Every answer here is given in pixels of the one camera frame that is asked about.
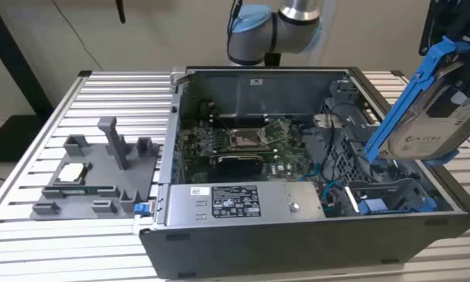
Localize grey parts rack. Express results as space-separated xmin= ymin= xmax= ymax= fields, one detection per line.
xmin=29 ymin=116 xmax=163 ymax=221

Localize thin black wall cable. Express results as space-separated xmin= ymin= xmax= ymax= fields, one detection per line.
xmin=49 ymin=0 xmax=104 ymax=71

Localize green RAM stick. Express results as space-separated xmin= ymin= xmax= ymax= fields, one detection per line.
xmin=60 ymin=187 xmax=115 ymax=197

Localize black graphics card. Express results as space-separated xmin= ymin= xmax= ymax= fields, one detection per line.
xmin=215 ymin=155 xmax=265 ymax=182

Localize silver CPU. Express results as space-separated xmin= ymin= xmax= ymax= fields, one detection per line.
xmin=57 ymin=163 xmax=91 ymax=183

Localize metal socket cover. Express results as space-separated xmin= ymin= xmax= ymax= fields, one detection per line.
xmin=260 ymin=120 xmax=293 ymax=142

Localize CPU socket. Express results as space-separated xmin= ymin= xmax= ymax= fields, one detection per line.
xmin=228 ymin=127 xmax=269 ymax=149

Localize black open PC case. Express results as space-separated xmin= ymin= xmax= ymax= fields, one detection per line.
xmin=139 ymin=65 xmax=470 ymax=280

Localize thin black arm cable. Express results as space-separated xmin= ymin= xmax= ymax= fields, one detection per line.
xmin=228 ymin=0 xmax=245 ymax=33

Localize black RAM slot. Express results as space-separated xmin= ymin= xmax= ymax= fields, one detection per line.
xmin=211 ymin=113 xmax=269 ymax=127

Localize thin wire locking lever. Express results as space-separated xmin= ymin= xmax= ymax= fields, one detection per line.
xmin=215 ymin=115 xmax=236 ymax=132

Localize blue wire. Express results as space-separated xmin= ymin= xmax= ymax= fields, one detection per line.
xmin=299 ymin=172 xmax=352 ymax=206

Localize black wire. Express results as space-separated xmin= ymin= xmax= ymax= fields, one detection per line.
xmin=320 ymin=102 xmax=364 ymax=184

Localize black antenna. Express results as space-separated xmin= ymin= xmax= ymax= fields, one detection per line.
xmin=115 ymin=0 xmax=128 ymax=25

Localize green motherboard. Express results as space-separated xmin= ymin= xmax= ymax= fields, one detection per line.
xmin=179 ymin=117 xmax=327 ymax=184

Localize black monitor stand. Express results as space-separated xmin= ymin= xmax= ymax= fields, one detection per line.
xmin=0 ymin=0 xmax=56 ymax=163

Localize silver power supply box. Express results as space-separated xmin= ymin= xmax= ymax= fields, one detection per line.
xmin=165 ymin=180 xmax=327 ymax=227

